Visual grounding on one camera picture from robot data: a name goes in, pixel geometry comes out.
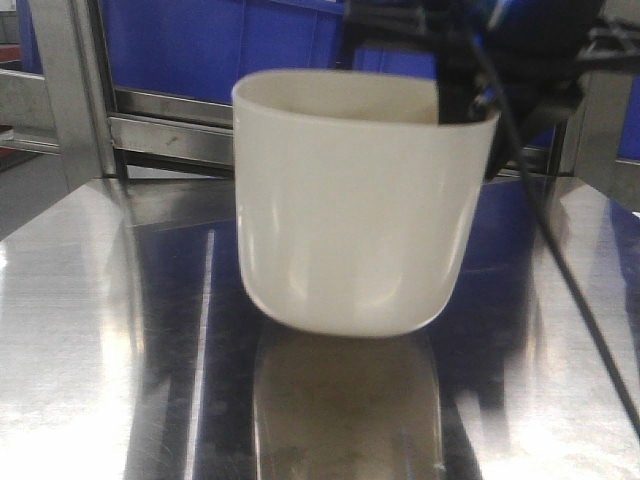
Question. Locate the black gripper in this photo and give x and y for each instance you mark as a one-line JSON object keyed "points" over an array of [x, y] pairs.
{"points": [[534, 45]]}

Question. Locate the white plastic bin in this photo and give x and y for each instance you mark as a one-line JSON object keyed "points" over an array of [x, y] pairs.
{"points": [[354, 202]]}

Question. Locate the blue crate behind right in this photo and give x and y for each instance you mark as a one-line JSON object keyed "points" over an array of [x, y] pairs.
{"points": [[424, 66]]}

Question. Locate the blue crate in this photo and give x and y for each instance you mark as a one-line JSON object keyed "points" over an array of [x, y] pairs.
{"points": [[424, 66], [200, 49]]}

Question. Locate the blue crate behind left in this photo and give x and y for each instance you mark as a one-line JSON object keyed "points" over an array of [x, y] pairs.
{"points": [[200, 49]]}

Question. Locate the steel upright post right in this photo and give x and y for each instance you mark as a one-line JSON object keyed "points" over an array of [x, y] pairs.
{"points": [[591, 146]]}

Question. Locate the steel upright post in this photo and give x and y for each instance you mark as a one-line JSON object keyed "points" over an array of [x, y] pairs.
{"points": [[72, 49], [591, 146]]}

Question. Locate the steel shelf frame rails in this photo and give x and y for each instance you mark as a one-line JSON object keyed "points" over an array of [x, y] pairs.
{"points": [[174, 129]]}

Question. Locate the steel upright post left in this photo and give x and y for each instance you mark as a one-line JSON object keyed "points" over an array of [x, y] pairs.
{"points": [[72, 49]]}

